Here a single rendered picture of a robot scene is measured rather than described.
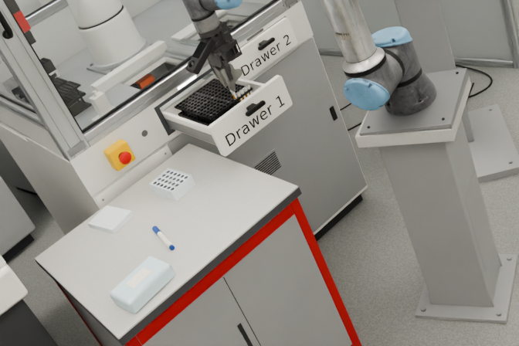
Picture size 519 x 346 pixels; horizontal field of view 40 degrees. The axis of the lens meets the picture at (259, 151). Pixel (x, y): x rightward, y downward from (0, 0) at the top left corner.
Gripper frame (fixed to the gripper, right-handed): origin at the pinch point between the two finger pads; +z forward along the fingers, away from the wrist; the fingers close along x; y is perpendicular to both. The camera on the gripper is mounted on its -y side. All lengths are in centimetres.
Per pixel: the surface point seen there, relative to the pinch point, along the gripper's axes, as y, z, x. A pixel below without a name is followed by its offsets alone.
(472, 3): 159, 59, 40
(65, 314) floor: -70, 94, 103
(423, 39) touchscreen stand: 92, 37, 8
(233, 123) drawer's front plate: -9.0, 4.8, -10.8
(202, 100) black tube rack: -3.7, 4.3, 13.5
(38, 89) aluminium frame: -45, -25, 23
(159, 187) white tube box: -34.2, 14.1, 2.4
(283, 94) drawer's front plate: 10.6, 7.1, -10.8
